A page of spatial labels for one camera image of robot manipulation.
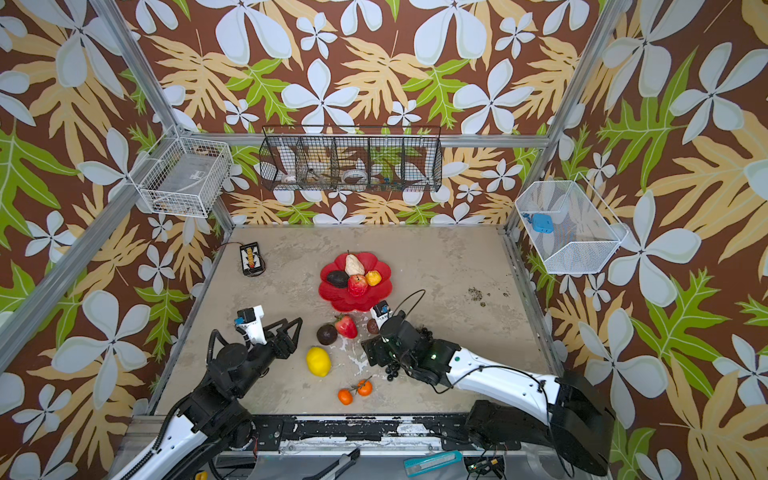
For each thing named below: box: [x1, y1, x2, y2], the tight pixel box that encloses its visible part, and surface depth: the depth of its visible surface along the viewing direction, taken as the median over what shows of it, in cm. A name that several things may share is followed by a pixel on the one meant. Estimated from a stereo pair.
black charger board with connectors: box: [240, 242, 264, 277], surface depth 110 cm
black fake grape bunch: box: [385, 363, 401, 382], surface depth 85 cm
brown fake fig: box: [367, 318, 379, 335], surface depth 91 cm
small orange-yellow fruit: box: [365, 270, 382, 287], surface depth 101 cm
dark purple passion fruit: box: [316, 324, 338, 345], surface depth 89 cm
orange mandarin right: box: [358, 379, 373, 397], surface depth 81 cm
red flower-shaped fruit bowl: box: [318, 253, 354, 312], surface depth 101 cm
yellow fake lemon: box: [306, 346, 332, 377], surface depth 84 cm
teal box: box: [404, 450, 463, 478], surface depth 72 cm
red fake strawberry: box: [332, 314, 358, 339], surface depth 92 cm
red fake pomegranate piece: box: [348, 274, 368, 297], surface depth 99 cm
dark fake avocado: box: [327, 270, 349, 288], surface depth 101 cm
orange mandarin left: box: [338, 389, 353, 405], surface depth 80 cm
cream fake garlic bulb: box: [345, 254, 365, 275], surface depth 103 cm
